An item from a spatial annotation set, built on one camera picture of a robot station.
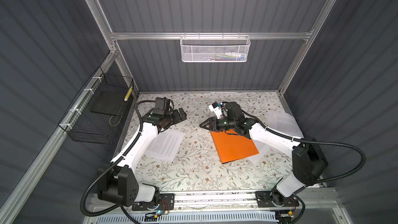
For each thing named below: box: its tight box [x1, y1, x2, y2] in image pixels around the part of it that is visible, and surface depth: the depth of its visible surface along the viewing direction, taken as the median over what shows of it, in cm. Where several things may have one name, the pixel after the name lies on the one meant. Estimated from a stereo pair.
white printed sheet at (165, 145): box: [143, 129, 186, 164], surface depth 93 cm
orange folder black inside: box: [209, 128, 260, 165], surface depth 92 cm
